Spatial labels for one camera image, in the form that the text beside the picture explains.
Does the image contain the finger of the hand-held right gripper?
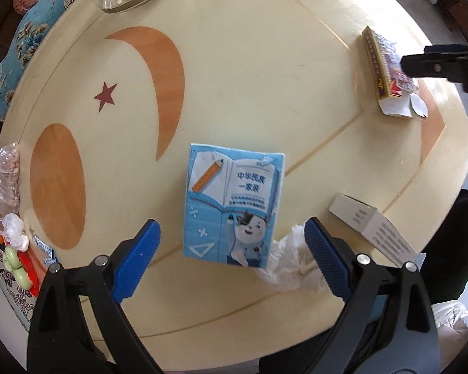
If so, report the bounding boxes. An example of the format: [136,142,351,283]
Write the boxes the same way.
[424,44,468,54]
[400,52,468,94]

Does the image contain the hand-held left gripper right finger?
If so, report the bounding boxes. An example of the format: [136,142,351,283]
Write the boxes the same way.
[304,218,440,374]

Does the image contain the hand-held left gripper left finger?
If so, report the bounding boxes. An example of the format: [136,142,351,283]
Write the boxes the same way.
[27,219,162,374]

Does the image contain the red patterned small box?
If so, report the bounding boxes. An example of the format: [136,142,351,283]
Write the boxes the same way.
[361,26,430,119]

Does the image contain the blue cartoon milk carton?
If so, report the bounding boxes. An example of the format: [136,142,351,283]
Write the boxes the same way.
[183,143,286,269]

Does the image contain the crumpled white tissue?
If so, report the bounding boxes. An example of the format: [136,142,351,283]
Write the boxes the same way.
[257,224,333,294]

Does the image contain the white medicine box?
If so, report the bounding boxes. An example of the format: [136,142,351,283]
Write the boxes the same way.
[329,193,419,266]

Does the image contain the small blue white packet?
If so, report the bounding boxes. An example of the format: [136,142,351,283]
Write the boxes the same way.
[33,235,59,264]

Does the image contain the red plastic tray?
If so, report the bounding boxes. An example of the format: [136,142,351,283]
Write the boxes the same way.
[4,242,43,297]

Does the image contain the green cup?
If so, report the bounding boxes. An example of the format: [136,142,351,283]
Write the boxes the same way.
[12,269,37,290]
[4,247,23,270]

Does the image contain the person's dark pants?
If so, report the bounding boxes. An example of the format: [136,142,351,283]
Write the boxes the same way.
[257,189,468,374]

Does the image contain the small knotted plastic bag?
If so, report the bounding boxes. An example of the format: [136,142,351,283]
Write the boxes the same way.
[0,213,29,251]

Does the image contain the white padded garment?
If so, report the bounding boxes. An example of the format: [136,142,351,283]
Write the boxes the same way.
[431,300,468,344]

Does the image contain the plastic bag of nuts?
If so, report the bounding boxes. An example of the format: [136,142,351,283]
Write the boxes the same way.
[0,142,22,219]

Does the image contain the blue floral cushion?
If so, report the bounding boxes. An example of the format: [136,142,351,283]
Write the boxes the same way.
[0,0,85,122]

